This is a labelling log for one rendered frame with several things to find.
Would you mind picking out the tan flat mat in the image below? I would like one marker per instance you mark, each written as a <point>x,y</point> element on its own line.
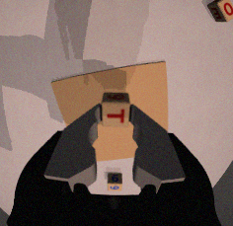
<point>147,87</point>

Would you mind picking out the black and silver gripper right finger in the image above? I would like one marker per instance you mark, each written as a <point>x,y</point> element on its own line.
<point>162,160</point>

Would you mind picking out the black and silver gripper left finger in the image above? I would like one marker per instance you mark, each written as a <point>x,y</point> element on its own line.
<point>65,159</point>

